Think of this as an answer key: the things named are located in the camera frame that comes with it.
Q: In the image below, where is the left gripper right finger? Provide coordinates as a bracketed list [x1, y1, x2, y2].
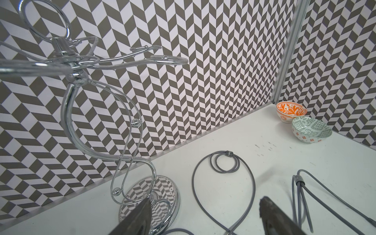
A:
[259, 196, 305, 235]

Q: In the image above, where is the chrome wire cup stand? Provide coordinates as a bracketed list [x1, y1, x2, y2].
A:
[1, 1, 188, 225]

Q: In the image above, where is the green patterned bowl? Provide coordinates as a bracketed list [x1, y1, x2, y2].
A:
[292, 116, 333, 144]

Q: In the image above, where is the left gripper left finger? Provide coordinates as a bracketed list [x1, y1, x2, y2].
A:
[109, 198, 152, 235]

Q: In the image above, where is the orange patterned bowl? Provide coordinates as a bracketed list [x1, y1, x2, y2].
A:
[276, 101, 307, 124]

